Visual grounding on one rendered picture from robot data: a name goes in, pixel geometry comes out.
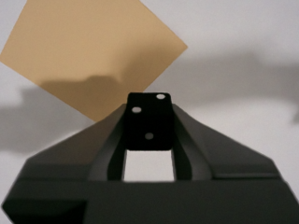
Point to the black die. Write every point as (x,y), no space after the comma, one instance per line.
(149,121)

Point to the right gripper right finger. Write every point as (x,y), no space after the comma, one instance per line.
(214,155)

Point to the tan square mat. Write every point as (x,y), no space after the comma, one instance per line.
(90,54)

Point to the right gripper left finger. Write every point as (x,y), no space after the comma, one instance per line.
(85,154)

